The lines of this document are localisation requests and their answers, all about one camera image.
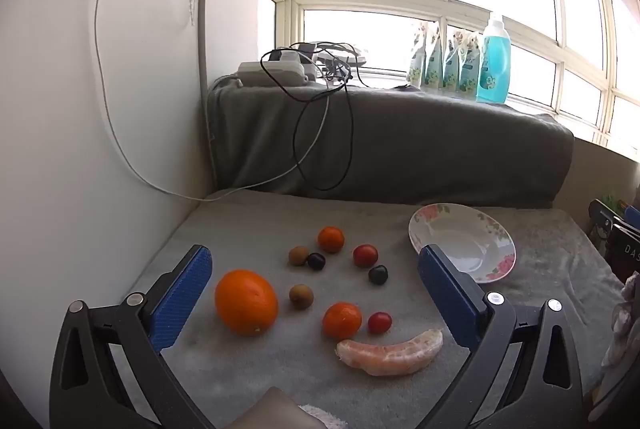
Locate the white power strip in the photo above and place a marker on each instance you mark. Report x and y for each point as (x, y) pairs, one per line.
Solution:
(270, 73)

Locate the small tangerine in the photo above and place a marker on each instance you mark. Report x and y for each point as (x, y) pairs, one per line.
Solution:
(341, 320)
(331, 239)

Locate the large orange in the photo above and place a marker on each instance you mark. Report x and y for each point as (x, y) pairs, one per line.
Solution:
(246, 302)

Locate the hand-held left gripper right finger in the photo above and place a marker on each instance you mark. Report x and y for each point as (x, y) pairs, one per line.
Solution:
(445, 289)

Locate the white cabinet panel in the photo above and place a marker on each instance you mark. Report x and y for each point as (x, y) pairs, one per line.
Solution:
(50, 134)

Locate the white window frame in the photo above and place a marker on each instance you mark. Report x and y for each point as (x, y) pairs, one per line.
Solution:
(450, 6)

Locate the dark purple plum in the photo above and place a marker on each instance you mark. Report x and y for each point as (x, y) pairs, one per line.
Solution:
(315, 261)
(378, 274)

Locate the black box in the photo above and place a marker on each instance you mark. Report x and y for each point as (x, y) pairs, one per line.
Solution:
(622, 249)

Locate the peeled pomelo segment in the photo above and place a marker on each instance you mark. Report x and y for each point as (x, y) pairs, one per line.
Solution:
(390, 356)

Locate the small red cherry tomato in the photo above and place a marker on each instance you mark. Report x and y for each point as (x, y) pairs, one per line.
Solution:
(379, 322)

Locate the blue detergent bottle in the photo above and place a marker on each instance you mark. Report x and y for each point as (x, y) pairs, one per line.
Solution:
(494, 69)

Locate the person's right hand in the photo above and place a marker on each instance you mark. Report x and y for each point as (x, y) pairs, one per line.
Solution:
(625, 319)

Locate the white charger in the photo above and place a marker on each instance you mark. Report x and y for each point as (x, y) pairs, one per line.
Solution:
(296, 56)

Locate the brown longan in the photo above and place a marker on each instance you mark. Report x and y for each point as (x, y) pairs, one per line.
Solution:
(298, 255)
(301, 296)

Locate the floral white plate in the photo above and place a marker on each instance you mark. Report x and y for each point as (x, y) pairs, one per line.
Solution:
(462, 229)

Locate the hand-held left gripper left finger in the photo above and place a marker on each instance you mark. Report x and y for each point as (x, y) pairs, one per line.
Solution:
(184, 294)

